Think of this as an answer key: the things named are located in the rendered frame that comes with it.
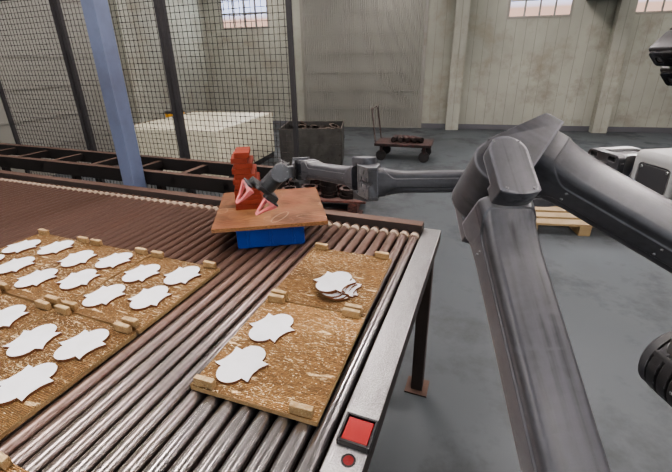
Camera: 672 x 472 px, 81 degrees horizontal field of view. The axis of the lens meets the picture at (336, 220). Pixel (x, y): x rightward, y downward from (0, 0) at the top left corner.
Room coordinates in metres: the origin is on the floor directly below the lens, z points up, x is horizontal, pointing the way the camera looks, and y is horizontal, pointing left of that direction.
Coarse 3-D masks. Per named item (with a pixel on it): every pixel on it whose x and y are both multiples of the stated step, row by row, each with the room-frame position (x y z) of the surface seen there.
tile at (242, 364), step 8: (232, 352) 0.87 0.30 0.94; (240, 352) 0.87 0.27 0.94; (248, 352) 0.87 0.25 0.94; (256, 352) 0.87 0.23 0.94; (264, 352) 0.87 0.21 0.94; (224, 360) 0.84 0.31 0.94; (232, 360) 0.84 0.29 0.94; (240, 360) 0.84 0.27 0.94; (248, 360) 0.84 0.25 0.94; (256, 360) 0.84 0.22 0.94; (224, 368) 0.81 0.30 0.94; (232, 368) 0.81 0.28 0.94; (240, 368) 0.81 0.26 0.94; (248, 368) 0.81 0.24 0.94; (256, 368) 0.81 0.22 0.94; (216, 376) 0.78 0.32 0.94; (224, 376) 0.78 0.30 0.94; (232, 376) 0.78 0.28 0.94; (240, 376) 0.78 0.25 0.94; (248, 376) 0.78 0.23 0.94
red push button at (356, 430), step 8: (352, 424) 0.64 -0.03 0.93; (360, 424) 0.64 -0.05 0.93; (368, 424) 0.64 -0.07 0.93; (344, 432) 0.62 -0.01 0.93; (352, 432) 0.62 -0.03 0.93; (360, 432) 0.62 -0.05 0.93; (368, 432) 0.62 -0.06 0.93; (352, 440) 0.60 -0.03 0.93; (360, 440) 0.60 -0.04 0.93; (368, 440) 0.60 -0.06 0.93
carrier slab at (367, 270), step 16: (320, 256) 1.45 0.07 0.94; (336, 256) 1.45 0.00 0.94; (352, 256) 1.45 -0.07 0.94; (368, 256) 1.44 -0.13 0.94; (304, 272) 1.32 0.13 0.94; (320, 272) 1.32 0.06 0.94; (352, 272) 1.32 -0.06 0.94; (368, 272) 1.31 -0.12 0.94; (384, 272) 1.31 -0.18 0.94; (288, 288) 1.21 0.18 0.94; (304, 288) 1.21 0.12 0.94; (368, 288) 1.20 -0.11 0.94; (304, 304) 1.11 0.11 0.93; (320, 304) 1.11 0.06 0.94; (336, 304) 1.11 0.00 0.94; (368, 304) 1.10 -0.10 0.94
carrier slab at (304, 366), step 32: (256, 320) 1.03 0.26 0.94; (320, 320) 1.02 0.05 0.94; (352, 320) 1.02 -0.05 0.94; (224, 352) 0.88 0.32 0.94; (288, 352) 0.88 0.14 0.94; (320, 352) 0.87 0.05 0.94; (192, 384) 0.77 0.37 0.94; (224, 384) 0.76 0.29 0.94; (256, 384) 0.76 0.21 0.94; (288, 384) 0.76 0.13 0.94; (320, 384) 0.76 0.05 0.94; (288, 416) 0.67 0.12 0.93; (320, 416) 0.67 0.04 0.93
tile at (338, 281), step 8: (328, 272) 1.25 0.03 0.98; (336, 272) 1.25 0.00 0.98; (344, 272) 1.24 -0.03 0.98; (320, 280) 1.19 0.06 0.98; (328, 280) 1.19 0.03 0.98; (336, 280) 1.19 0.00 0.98; (344, 280) 1.19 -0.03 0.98; (320, 288) 1.14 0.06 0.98; (328, 288) 1.14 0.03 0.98; (336, 288) 1.14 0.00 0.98; (344, 288) 1.15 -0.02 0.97
